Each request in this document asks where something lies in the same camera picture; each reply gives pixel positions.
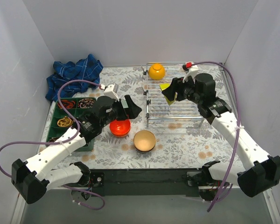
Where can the black base bar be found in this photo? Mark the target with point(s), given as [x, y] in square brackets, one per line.
[149, 182]

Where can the blue plaid cloth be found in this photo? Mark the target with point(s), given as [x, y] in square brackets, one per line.
[88, 69]

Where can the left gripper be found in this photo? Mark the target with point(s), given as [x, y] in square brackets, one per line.
[125, 108]

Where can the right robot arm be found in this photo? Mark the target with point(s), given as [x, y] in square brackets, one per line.
[261, 170]

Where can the lime green bowl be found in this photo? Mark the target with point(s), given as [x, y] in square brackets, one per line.
[169, 97]

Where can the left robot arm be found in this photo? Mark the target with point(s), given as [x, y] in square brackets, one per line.
[37, 175]

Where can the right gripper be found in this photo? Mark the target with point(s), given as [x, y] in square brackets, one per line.
[178, 87]

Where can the green compartment organizer tray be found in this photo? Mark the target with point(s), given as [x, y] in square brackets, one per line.
[60, 121]

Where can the orange bowl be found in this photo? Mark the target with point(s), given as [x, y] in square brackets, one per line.
[120, 126]
[120, 135]

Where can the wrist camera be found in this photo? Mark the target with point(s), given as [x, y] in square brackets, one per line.
[191, 70]
[110, 91]

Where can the metal dish rack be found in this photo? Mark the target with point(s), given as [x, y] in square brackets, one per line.
[158, 111]

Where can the cream bird pattern bowl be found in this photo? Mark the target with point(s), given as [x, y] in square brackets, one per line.
[144, 138]

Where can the yellow bowl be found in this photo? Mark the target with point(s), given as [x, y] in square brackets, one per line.
[156, 71]

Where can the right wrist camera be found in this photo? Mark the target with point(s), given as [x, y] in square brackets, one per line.
[191, 70]

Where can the black gold rimmed bowl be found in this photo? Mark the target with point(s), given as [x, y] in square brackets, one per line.
[144, 149]

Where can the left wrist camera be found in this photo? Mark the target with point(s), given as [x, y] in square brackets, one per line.
[110, 91]

